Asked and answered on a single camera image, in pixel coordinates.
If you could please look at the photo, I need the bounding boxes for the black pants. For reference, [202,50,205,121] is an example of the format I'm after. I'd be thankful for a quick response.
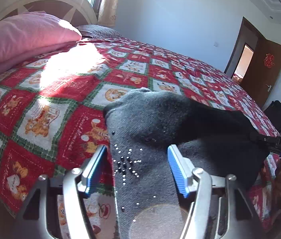
[104,88,269,238]

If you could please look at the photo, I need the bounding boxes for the brown wooden door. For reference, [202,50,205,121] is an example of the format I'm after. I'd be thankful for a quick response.
[241,38,281,107]

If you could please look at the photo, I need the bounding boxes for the red double happiness decal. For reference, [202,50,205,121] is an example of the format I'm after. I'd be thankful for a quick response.
[264,53,275,69]

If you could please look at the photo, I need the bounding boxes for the red patchwork cartoon bedspread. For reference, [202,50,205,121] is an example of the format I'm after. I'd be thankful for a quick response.
[0,38,278,232]

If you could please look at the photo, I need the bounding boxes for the pink pillow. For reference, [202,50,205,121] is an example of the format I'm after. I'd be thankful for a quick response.
[0,11,81,74]

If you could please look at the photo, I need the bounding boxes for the striped grey pillow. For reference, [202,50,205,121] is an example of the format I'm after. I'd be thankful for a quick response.
[76,24,122,39]

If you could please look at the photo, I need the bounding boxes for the right yellow curtain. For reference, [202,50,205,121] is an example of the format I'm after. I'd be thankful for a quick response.
[98,0,119,27]

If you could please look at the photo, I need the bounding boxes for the cream and brown headboard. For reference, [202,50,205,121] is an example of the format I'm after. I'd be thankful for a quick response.
[0,0,98,26]

